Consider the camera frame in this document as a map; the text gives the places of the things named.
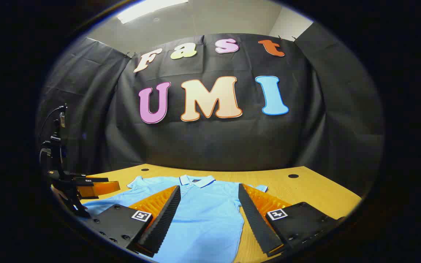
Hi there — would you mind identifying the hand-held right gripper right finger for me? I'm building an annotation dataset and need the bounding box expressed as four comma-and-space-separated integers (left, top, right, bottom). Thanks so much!
238, 183, 346, 256

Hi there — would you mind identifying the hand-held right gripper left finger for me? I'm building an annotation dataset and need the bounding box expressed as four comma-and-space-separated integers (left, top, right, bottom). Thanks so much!
85, 185, 182, 258

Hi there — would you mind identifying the light blue T-shirt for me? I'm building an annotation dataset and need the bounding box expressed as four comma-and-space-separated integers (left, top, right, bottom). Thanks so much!
82, 175, 269, 263

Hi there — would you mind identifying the black backdrop cloth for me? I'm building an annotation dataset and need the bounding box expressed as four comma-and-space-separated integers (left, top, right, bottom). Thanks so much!
35, 23, 386, 198

